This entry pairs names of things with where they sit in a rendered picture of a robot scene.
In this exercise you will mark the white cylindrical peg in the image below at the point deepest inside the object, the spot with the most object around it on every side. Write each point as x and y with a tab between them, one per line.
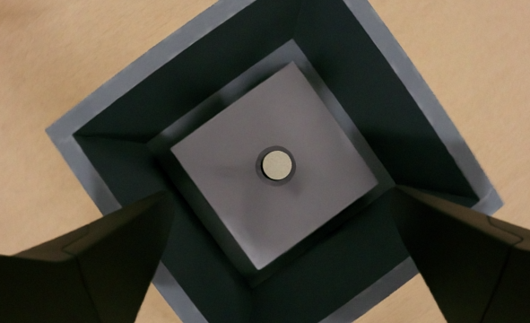
276	165

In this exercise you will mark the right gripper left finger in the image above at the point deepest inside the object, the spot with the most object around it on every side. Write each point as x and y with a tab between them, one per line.
96	273

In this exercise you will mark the dark grey open square box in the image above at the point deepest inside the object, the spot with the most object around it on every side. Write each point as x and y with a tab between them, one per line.
117	142

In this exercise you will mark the grey square plate with hole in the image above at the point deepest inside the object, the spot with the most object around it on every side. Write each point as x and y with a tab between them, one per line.
267	216

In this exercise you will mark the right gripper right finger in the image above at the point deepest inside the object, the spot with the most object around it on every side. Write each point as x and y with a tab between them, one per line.
477	266

